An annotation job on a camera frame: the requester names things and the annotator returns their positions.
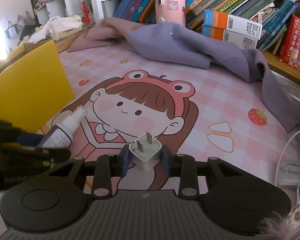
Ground white spray bottle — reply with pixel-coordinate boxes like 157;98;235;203
37;106;87;148

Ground small white plug charger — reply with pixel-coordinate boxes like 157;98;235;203
129;132;162;172

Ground yellow cardboard box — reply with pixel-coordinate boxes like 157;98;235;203
0;40;74;133

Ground purple pink cloth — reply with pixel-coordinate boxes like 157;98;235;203
68;17;300;131

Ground white tissue pack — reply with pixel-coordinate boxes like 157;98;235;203
26;15;83;44

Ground orange blue white box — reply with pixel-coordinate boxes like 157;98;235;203
202;10;262;40

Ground red dictionary books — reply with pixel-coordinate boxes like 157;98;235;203
279;0;300;70

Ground pink cylindrical dispenser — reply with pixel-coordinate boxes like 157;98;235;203
155;0;186;26

